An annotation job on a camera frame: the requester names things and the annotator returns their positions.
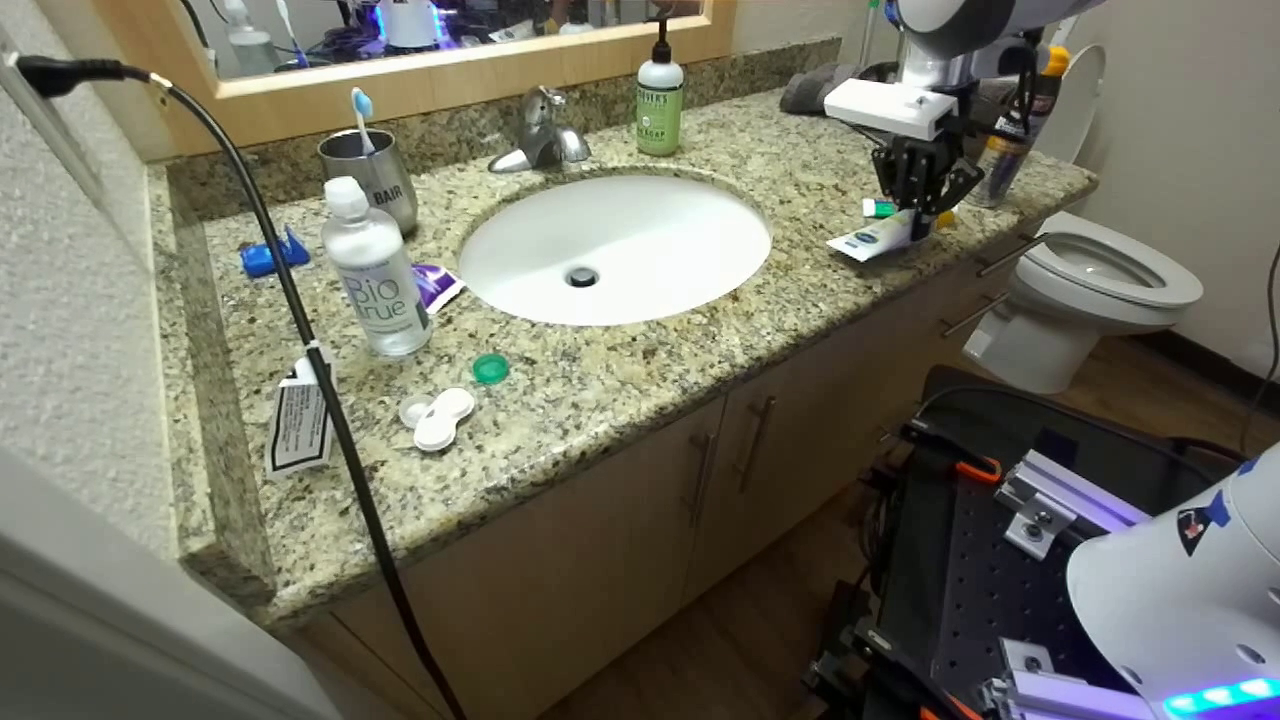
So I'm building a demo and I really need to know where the beige vanity cabinet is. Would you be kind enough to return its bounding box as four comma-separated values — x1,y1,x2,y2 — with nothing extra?
283,214,1056,720

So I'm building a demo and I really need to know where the blue white toothbrush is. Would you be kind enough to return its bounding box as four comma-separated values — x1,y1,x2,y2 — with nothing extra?
348,85,379,157

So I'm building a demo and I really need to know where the black pegboard robot table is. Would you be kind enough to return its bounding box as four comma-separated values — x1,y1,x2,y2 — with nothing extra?
814,365,1265,720

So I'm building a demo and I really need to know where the small green round cap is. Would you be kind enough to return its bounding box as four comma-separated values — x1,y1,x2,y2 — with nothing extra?
470,346,515,390

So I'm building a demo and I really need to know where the small blue plastic object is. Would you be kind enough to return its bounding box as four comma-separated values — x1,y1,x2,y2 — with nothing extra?
235,229,315,284

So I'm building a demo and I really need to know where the clear contact solution bottle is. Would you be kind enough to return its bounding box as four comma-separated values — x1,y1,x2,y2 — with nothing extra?
322,173,438,365

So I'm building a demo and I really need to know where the metal spray can orange cap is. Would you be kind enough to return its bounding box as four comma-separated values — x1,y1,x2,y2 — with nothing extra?
978,44,1076,206

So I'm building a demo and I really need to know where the orange black clamp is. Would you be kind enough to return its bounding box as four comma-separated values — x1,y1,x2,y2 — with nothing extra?
904,420,1010,493
853,625,985,720

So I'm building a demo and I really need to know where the wood framed mirror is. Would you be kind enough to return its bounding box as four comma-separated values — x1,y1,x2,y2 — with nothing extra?
37,0,744,151

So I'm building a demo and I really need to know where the metal cabinet door handle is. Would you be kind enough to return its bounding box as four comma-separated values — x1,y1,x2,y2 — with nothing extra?
682,422,716,529
737,390,775,494

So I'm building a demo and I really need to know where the thick black power cable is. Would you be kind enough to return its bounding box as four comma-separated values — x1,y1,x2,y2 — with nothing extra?
12,53,472,720

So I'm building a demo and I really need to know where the green soap pump bottle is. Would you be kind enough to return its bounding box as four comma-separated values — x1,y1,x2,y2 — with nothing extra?
631,3,688,159

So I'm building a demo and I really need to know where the chrome faucet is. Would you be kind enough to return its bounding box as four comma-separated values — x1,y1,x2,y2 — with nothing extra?
485,78,595,175

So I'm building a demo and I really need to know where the aluminium mounting rail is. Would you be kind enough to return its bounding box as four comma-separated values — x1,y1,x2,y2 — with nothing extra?
997,445,1152,562
992,637,1157,720

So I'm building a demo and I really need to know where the metal drawer handle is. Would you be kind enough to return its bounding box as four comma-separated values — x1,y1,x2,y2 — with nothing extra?
978,234,1028,270
932,290,1000,345

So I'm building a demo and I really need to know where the white cable warning label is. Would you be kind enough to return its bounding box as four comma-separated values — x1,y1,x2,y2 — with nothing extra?
266,346,335,481

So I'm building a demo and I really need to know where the grey metal tumbler cup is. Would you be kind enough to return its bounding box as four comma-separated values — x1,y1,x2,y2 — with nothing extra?
315,122,425,238

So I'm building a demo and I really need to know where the white toilet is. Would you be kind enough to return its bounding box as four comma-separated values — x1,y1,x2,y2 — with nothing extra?
961,35,1212,401

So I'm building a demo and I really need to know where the white door panel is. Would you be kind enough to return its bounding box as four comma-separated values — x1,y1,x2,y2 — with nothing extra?
0,445,346,720

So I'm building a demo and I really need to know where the purple packet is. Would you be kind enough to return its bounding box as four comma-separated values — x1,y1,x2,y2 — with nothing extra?
407,256,472,322

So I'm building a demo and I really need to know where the white oval sink basin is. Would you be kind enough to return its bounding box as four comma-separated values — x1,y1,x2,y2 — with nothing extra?
456,169,775,333

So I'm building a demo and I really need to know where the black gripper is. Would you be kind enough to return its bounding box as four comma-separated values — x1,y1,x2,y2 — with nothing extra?
874,130,992,251

